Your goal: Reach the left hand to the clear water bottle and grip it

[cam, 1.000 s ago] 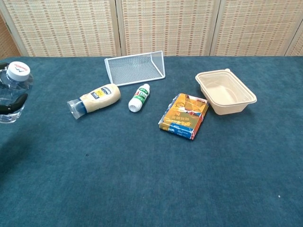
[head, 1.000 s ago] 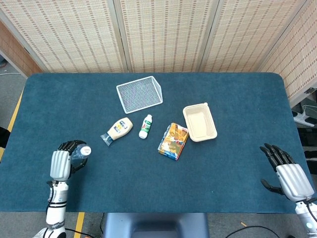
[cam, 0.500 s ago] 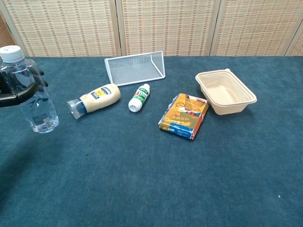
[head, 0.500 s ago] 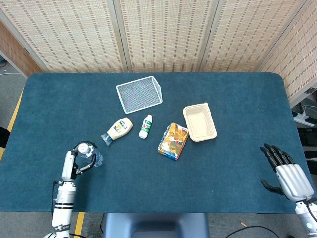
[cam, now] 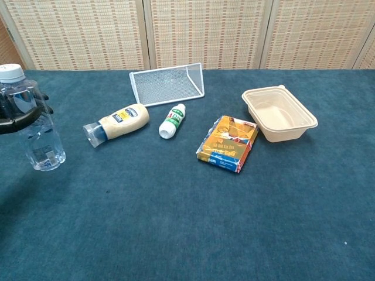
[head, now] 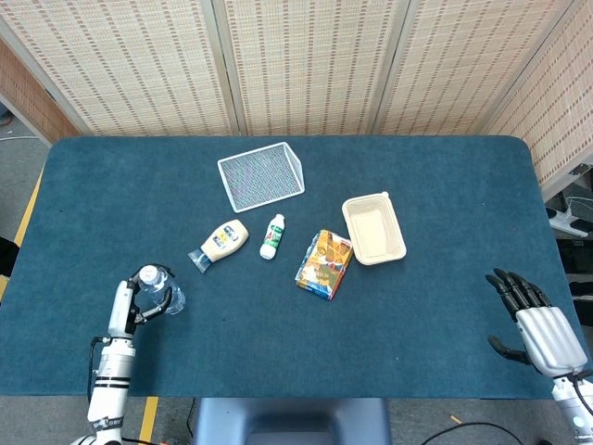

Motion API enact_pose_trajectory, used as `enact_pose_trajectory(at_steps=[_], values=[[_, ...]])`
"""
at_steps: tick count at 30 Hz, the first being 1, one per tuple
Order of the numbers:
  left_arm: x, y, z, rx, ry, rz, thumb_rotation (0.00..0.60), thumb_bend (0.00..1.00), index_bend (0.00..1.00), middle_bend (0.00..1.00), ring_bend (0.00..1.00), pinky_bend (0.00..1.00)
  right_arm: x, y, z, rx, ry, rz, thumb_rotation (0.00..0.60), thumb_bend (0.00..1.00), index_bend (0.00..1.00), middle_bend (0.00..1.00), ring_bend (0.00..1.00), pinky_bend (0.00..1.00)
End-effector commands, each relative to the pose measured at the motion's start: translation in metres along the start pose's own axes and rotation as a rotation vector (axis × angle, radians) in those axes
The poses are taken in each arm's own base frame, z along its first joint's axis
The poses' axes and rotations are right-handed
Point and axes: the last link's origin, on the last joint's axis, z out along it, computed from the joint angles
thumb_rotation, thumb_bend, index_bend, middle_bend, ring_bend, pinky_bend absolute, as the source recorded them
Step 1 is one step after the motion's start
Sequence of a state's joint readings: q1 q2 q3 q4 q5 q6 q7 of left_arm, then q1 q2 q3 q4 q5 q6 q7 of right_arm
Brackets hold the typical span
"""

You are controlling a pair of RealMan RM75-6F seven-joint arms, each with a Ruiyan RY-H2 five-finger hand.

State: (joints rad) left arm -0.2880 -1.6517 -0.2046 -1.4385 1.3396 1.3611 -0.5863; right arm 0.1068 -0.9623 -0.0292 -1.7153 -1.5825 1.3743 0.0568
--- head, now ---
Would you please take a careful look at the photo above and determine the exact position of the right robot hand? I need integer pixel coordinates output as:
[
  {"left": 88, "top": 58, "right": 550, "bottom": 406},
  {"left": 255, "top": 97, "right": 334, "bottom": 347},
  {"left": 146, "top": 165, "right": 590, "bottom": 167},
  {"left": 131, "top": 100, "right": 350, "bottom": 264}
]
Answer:
[{"left": 485, "top": 268, "right": 588, "bottom": 377}]

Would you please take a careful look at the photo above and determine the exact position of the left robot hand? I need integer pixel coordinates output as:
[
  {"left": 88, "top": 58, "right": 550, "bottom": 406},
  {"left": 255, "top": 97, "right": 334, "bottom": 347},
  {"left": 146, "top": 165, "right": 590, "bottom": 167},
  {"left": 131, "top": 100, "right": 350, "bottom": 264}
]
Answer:
[{"left": 107, "top": 263, "right": 174, "bottom": 338}]

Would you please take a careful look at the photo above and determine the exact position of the transparent water bottle white cap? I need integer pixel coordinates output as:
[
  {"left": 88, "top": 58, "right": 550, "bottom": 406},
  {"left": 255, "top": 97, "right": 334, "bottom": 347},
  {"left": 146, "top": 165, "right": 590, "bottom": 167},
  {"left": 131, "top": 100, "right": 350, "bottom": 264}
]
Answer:
[{"left": 138, "top": 264, "right": 187, "bottom": 316}]

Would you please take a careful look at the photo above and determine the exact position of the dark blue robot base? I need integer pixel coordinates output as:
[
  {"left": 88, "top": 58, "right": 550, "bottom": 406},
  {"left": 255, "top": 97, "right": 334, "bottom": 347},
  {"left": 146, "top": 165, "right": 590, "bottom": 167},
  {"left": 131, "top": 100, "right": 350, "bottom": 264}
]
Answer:
[{"left": 191, "top": 397, "right": 393, "bottom": 445}]

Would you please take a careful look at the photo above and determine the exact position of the mayonnaise squeeze bottle blue cap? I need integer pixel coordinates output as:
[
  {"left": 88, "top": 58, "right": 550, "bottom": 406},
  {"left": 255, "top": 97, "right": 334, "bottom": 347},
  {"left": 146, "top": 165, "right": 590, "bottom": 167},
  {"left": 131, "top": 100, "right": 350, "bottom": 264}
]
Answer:
[{"left": 187, "top": 219, "right": 250, "bottom": 274}]

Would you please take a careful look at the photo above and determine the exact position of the small white green-label bottle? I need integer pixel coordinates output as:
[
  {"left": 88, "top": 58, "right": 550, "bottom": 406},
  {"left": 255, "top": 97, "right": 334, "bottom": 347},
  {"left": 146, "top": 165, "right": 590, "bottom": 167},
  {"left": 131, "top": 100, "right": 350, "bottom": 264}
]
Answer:
[{"left": 259, "top": 213, "right": 286, "bottom": 261}]

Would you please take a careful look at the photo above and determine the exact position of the teal table cloth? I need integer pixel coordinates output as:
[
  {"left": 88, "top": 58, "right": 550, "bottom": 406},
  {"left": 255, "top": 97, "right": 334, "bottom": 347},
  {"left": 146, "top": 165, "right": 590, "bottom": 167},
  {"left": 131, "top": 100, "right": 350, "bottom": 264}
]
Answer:
[{"left": 0, "top": 134, "right": 586, "bottom": 401}]

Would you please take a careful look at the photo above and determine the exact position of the beige plastic food container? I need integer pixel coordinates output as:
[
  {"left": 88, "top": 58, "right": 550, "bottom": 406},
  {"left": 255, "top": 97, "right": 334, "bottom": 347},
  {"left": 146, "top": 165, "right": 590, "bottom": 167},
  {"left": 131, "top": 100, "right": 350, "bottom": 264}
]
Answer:
[{"left": 341, "top": 190, "right": 408, "bottom": 267}]

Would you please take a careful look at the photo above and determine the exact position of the orange blue snack packet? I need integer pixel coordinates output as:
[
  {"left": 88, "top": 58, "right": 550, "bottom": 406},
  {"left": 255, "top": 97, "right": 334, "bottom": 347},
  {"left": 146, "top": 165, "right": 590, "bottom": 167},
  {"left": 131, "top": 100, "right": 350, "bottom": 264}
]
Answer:
[{"left": 295, "top": 229, "right": 354, "bottom": 303}]

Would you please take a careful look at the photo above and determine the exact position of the woven bamboo folding screen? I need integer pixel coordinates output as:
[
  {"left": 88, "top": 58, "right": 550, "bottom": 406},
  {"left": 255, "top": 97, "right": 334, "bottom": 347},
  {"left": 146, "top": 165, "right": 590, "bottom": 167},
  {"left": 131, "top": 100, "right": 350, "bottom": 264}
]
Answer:
[{"left": 0, "top": 0, "right": 593, "bottom": 200}]

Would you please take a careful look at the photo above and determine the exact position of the black floor cable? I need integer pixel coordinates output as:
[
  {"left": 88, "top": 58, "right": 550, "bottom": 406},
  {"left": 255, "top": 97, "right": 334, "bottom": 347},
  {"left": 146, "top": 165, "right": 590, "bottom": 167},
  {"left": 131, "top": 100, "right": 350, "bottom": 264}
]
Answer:
[{"left": 419, "top": 421, "right": 523, "bottom": 445}]

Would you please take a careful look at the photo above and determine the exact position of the white wire mesh basket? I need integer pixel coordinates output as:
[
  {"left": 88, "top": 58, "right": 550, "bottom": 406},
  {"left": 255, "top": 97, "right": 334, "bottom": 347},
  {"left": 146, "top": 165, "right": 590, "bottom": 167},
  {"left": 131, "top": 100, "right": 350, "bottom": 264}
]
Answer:
[{"left": 217, "top": 141, "right": 307, "bottom": 214}]

